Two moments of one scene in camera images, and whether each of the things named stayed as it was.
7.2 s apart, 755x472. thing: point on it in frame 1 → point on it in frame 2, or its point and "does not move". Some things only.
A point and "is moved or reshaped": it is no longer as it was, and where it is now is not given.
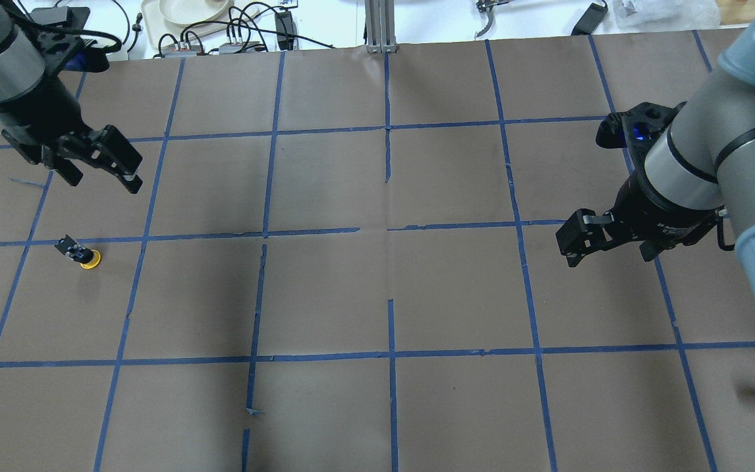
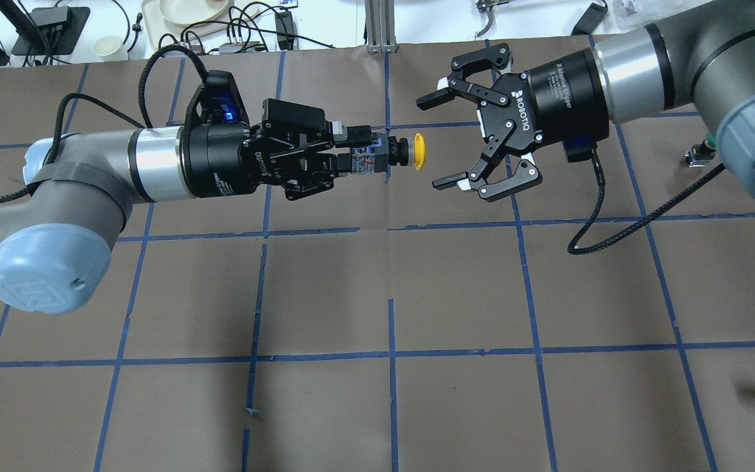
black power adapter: x=590 y=19 does not move
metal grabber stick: x=487 y=6 does not move
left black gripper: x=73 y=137 → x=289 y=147
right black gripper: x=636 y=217 → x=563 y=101
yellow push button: x=86 y=257 is moved or reshaped
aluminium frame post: x=381 y=27 does not move
